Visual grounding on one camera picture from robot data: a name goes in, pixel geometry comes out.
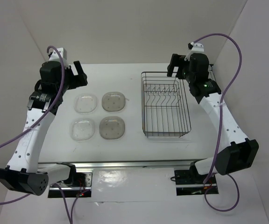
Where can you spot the smoky plate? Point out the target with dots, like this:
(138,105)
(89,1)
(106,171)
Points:
(113,101)
(112,127)

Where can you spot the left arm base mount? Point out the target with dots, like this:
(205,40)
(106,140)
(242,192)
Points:
(81,187)

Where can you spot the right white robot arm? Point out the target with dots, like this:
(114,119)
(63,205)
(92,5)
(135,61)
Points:
(234,150)

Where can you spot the metal wire dish rack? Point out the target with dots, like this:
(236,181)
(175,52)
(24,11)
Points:
(165,111)

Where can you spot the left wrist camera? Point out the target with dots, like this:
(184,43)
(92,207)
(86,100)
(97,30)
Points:
(55,57)

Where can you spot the aluminium front rail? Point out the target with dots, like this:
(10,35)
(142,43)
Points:
(133,164)

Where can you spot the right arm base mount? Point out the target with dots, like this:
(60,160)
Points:
(186,185)

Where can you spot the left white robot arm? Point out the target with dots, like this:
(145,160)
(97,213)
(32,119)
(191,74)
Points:
(22,173)

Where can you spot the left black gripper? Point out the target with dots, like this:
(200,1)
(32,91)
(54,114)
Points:
(77,80)

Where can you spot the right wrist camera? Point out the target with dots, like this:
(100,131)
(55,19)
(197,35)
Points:
(195,48)

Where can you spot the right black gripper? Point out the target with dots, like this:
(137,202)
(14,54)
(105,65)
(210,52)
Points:
(176,60)

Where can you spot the clear plate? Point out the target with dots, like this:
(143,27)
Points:
(82,129)
(85,103)

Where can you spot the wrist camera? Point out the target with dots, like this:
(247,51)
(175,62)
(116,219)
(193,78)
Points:
(55,57)
(195,48)

